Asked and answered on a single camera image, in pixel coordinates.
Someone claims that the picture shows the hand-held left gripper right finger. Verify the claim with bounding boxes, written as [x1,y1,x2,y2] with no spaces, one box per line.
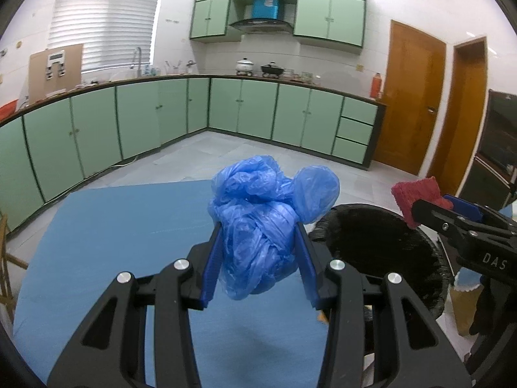
[295,222,473,388]

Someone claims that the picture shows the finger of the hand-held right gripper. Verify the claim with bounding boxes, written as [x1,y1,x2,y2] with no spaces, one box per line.
[411,199,517,252]
[442,195,517,233]

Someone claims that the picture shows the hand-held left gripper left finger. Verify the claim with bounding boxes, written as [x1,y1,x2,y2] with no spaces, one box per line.
[47,222,223,388]

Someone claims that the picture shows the red sponge cloth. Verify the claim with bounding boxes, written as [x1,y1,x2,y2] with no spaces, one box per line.
[391,176,454,229]

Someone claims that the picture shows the blue plastic bag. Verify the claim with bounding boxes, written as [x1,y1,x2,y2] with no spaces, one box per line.
[207,154,341,300]

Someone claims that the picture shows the black trash bin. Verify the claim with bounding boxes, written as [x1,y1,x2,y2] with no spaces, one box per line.
[309,204,453,388]

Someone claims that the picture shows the person's right hand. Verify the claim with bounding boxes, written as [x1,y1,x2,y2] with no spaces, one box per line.
[470,287,491,336]

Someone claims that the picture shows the black oven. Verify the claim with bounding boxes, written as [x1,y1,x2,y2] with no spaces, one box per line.
[460,89,517,211]

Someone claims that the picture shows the narrow wooden door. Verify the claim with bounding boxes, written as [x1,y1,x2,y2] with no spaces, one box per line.
[427,36,488,197]

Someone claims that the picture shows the blue tablecloth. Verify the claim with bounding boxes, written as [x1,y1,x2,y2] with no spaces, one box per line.
[12,180,336,388]

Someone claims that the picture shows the wide wooden door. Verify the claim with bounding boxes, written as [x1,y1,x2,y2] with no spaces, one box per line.
[372,20,447,176]

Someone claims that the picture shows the green lower kitchen cabinets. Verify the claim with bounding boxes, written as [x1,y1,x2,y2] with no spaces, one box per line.
[0,75,386,235]

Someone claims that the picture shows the green kitchen cabinets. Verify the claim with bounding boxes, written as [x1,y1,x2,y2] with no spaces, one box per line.
[189,0,367,55]
[0,75,386,235]

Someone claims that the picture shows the row of glass jars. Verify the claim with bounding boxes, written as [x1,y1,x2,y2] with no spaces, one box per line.
[283,69,320,85]

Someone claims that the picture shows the wooden chair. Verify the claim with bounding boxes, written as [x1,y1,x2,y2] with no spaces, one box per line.
[0,214,29,324]

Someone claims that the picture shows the metal faucet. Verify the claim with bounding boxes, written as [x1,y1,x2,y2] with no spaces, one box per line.
[131,46,144,77]

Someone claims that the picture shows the green upper kitchen cabinets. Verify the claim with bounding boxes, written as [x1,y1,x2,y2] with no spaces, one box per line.
[189,0,367,55]

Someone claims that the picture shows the black range hood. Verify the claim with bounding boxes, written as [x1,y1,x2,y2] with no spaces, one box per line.
[228,18,293,35]

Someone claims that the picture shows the brown cardboard board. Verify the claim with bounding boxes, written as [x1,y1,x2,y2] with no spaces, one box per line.
[28,44,84,105]

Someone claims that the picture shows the orange basin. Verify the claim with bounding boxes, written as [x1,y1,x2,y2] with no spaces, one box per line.
[0,99,19,121]

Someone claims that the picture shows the blue box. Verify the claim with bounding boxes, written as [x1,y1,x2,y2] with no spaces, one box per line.
[252,0,282,20]

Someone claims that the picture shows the white window blind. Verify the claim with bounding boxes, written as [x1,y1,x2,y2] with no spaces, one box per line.
[47,0,167,75]

